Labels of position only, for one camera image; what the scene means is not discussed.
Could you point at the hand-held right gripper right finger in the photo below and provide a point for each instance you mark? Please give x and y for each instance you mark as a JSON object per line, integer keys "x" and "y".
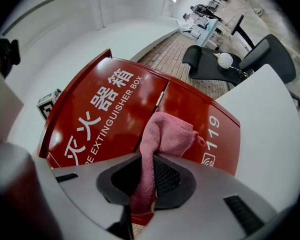
{"x": 210, "y": 196}

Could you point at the black head camera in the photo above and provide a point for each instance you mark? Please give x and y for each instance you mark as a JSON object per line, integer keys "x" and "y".
{"x": 6, "y": 56}

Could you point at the pink cloth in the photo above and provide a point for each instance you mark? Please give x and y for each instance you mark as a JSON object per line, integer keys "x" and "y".
{"x": 170, "y": 134}

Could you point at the black office chair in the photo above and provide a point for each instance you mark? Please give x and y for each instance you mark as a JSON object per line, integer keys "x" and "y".
{"x": 205, "y": 66}

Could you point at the white round ornament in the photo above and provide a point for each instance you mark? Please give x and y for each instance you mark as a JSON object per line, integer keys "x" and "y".
{"x": 225, "y": 60}

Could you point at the light blue desk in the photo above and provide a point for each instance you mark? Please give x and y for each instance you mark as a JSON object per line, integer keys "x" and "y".
{"x": 208, "y": 31}

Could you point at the gold ornament stand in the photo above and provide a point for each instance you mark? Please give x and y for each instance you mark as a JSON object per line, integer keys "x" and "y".
{"x": 241, "y": 72}

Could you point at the red fire extinguisher box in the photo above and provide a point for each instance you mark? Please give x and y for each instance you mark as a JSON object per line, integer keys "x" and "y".
{"x": 130, "y": 104}

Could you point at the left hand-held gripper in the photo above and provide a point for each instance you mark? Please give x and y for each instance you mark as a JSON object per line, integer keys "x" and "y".
{"x": 46, "y": 105}

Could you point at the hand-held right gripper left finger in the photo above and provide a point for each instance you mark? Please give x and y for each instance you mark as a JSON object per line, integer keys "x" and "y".
{"x": 90, "y": 184}

